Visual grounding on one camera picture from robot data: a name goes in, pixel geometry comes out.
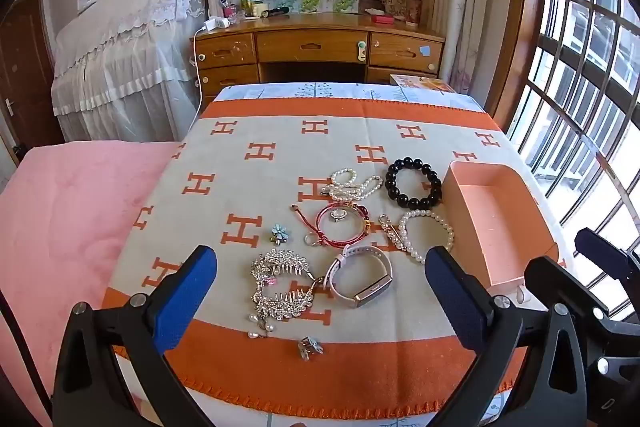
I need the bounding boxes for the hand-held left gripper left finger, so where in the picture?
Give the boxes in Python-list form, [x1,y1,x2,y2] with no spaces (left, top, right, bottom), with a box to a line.
[52,245,218,427]

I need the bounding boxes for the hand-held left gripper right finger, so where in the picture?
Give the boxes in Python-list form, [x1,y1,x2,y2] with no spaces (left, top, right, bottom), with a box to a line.
[424,246,590,427]

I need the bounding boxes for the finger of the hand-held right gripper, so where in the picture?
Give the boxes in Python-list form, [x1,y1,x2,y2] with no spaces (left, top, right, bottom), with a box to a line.
[523,256,640,348]
[574,228,640,280]

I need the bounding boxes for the pearl drop earrings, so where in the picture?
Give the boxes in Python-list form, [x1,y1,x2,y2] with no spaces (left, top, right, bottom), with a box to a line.
[247,312,277,339]

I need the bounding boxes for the large pearl bracelet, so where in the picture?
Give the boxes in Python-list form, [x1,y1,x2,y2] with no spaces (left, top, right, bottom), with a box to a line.
[398,209,456,264]

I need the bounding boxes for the white fitness band watch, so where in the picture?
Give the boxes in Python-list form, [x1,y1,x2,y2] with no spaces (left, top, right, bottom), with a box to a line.
[322,244,394,309]

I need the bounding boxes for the pink box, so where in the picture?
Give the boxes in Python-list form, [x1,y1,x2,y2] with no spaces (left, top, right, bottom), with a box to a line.
[442,160,560,303]

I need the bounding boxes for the crystal hair comb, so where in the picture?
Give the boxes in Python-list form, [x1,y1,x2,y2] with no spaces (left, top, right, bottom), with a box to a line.
[252,277,322,321]
[250,248,312,289]

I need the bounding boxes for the black bead bracelet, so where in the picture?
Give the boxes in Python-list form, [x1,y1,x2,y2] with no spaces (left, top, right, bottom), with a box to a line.
[384,157,444,210]

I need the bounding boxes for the small pearl necklace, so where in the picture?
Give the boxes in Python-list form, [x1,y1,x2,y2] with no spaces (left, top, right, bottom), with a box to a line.
[320,168,383,202]

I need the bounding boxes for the red cord bracelet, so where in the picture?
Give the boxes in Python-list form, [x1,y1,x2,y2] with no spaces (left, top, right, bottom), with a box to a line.
[291,201,373,249]

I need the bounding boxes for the pink bed cover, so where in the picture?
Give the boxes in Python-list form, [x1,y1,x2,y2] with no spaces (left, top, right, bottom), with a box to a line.
[0,141,201,427]

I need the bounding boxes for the orange patterned blanket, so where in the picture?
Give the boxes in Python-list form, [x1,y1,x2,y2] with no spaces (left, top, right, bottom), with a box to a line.
[107,97,576,420]

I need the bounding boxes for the orange magazine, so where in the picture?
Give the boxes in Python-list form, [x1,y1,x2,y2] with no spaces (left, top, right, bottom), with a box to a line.
[389,74,459,94]

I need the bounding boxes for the window security grille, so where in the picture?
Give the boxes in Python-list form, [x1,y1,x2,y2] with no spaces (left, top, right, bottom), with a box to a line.
[510,0,640,323]

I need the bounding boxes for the lace covered piano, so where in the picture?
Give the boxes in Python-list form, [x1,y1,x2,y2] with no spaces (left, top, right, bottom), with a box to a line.
[50,0,209,142]

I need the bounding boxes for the wooden desk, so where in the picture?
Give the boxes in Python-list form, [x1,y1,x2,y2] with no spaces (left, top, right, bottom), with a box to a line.
[194,12,446,118]

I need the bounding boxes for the pale floral curtain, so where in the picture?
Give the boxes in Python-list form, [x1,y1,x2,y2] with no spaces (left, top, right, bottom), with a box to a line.
[430,0,527,108]

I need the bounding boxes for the brown wooden door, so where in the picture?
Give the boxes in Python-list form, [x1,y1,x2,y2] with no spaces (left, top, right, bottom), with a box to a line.
[0,0,66,168]

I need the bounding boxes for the green leaf picture strip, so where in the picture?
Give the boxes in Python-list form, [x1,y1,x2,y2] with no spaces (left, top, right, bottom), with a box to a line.
[270,0,361,14]

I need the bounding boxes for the white cable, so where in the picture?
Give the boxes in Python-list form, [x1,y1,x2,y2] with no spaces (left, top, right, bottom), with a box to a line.
[190,26,207,118]

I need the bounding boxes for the wooden window frame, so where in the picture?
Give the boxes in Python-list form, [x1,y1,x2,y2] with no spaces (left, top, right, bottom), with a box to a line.
[492,0,549,134]

